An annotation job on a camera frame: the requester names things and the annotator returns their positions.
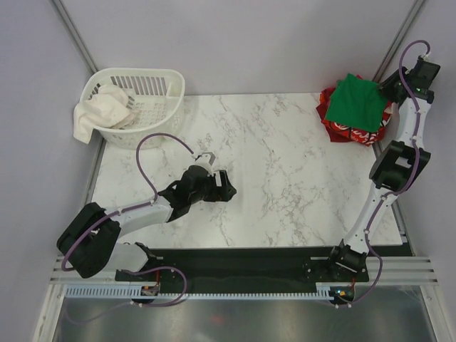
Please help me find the green t-shirt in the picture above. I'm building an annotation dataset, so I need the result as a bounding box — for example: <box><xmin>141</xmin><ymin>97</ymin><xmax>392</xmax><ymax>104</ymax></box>
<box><xmin>325</xmin><ymin>73</ymin><xmax>388</xmax><ymax>133</ymax></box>

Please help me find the white cream t-shirt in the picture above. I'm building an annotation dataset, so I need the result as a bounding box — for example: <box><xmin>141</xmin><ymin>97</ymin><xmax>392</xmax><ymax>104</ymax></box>
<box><xmin>73</xmin><ymin>85</ymin><xmax>138</xmax><ymax>144</ymax></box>

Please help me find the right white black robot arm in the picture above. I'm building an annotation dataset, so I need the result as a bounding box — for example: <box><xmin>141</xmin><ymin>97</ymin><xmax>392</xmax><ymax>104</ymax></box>
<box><xmin>324</xmin><ymin>56</ymin><xmax>440</xmax><ymax>281</ymax></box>

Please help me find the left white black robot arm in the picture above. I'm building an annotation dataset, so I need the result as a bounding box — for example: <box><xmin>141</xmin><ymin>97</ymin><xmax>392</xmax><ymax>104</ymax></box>
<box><xmin>56</xmin><ymin>165</ymin><xmax>237</xmax><ymax>280</ymax></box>

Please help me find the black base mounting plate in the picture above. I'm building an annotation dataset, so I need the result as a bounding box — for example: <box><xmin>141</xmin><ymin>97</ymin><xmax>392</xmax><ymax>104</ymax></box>
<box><xmin>115</xmin><ymin>247</ymin><xmax>369</xmax><ymax>293</ymax></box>

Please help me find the red printed folded t-shirt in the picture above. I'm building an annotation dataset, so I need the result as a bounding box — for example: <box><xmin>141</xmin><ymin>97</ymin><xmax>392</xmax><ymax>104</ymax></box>
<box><xmin>316</xmin><ymin>88</ymin><xmax>393</xmax><ymax>146</ymax></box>

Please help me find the white plastic laundry basket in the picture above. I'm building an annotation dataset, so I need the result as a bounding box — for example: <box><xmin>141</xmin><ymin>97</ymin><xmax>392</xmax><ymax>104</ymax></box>
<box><xmin>80</xmin><ymin>68</ymin><xmax>185</xmax><ymax>150</ymax></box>

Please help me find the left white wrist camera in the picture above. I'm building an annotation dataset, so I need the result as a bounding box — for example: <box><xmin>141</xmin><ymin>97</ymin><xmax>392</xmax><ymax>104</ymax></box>
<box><xmin>194</xmin><ymin>152</ymin><xmax>216</xmax><ymax>175</ymax></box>

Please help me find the right aluminium frame post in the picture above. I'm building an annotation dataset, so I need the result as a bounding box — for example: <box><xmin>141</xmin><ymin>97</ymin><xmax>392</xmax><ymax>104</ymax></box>
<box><xmin>372</xmin><ymin>0</ymin><xmax>428</xmax><ymax>83</ymax></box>

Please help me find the aluminium frame post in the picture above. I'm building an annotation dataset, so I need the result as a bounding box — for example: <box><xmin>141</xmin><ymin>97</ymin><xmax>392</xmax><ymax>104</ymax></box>
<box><xmin>372</xmin><ymin>0</ymin><xmax>428</xmax><ymax>83</ymax></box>
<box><xmin>48</xmin><ymin>0</ymin><xmax>99</xmax><ymax>74</ymax></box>

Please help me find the white slotted cable duct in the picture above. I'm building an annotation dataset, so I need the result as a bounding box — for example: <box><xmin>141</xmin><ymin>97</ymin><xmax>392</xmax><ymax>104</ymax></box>
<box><xmin>64</xmin><ymin>284</ymin><xmax>354</xmax><ymax>301</ymax></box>

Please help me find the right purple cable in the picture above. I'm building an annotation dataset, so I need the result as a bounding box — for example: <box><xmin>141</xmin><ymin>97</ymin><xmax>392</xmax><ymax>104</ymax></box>
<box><xmin>331</xmin><ymin>39</ymin><xmax>434</xmax><ymax>309</ymax></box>

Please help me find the purple cable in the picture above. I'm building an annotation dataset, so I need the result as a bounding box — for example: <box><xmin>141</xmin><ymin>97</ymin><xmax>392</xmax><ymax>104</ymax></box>
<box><xmin>62</xmin><ymin>133</ymin><xmax>195</xmax><ymax>307</ymax></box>
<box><xmin>331</xmin><ymin>39</ymin><xmax>434</xmax><ymax>309</ymax></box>

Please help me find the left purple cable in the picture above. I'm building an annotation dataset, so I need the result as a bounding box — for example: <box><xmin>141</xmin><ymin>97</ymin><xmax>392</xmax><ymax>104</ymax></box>
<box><xmin>62</xmin><ymin>133</ymin><xmax>195</xmax><ymax>307</ymax></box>

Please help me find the left aluminium frame post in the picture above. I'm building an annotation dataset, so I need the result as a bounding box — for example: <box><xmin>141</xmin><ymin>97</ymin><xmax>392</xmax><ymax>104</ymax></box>
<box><xmin>48</xmin><ymin>0</ymin><xmax>99</xmax><ymax>74</ymax></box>

